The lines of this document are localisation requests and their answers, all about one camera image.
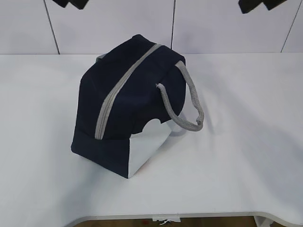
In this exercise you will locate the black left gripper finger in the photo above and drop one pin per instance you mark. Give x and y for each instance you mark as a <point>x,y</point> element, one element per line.
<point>61,3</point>
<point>79,4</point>

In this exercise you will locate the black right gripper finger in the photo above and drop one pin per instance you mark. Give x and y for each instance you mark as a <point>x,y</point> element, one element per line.
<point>247,6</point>
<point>271,4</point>

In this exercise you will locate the navy blue lunch bag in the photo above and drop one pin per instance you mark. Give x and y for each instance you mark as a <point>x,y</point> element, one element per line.
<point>130,101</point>

